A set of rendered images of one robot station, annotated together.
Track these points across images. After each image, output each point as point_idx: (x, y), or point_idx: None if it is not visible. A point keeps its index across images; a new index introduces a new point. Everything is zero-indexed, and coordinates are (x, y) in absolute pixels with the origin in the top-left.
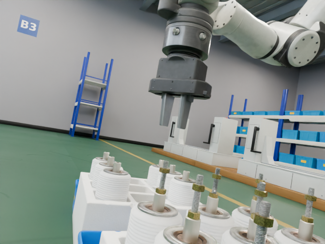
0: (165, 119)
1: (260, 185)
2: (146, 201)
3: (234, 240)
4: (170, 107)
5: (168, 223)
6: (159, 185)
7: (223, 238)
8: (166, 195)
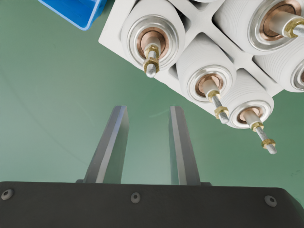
0: (125, 130)
1: None
2: (128, 37)
3: (250, 48)
4: (115, 152)
5: (177, 60)
6: None
7: (237, 39)
8: (160, 48)
